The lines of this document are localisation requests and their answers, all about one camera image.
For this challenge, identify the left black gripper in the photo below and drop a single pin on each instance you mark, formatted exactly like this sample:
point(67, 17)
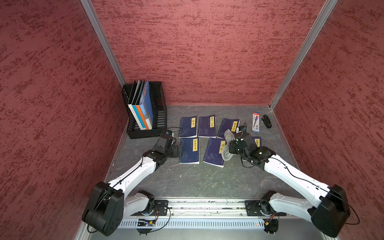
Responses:
point(175, 154)

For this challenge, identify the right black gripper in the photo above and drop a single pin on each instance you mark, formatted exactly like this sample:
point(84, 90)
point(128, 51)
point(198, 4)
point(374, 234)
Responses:
point(231, 147)

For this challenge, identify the grey fluffy cleaning cloth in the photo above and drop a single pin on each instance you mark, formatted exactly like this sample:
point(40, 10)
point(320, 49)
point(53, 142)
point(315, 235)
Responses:
point(227, 152)

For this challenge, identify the blue book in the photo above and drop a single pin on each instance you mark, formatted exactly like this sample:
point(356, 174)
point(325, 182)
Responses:
point(190, 151)
point(188, 127)

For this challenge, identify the purple book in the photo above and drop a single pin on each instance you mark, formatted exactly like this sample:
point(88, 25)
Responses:
point(207, 127)
point(213, 155)
point(258, 141)
point(227, 124)

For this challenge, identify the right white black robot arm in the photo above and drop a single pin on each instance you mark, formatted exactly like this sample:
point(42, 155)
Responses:
point(325, 207)

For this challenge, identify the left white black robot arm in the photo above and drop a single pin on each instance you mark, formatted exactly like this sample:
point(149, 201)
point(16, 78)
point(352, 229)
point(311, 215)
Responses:
point(110, 202)

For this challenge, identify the white teal upright book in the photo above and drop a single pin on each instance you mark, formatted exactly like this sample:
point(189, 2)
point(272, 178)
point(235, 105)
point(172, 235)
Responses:
point(133, 98)

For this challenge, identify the white blue pen box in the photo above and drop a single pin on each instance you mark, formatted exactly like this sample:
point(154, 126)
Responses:
point(256, 122)

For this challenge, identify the small black device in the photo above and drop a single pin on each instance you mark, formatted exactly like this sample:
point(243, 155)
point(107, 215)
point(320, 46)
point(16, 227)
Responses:
point(267, 122)

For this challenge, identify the blue orange upright folder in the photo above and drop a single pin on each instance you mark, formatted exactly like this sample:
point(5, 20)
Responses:
point(144, 108)

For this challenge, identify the black mesh file basket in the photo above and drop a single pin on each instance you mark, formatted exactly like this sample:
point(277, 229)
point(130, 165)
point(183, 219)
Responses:
point(159, 111)

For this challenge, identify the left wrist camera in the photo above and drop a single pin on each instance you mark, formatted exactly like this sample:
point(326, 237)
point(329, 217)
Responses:
point(166, 139)

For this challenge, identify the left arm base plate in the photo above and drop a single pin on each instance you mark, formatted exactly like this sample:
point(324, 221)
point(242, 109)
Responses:
point(159, 207)

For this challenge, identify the aluminium rail frame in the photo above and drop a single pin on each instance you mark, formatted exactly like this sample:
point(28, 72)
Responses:
point(210, 209)

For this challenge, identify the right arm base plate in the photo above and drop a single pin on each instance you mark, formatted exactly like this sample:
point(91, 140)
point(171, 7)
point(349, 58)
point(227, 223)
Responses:
point(253, 209)

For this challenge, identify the slotted cable duct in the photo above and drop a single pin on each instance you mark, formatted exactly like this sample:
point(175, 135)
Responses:
point(212, 224)

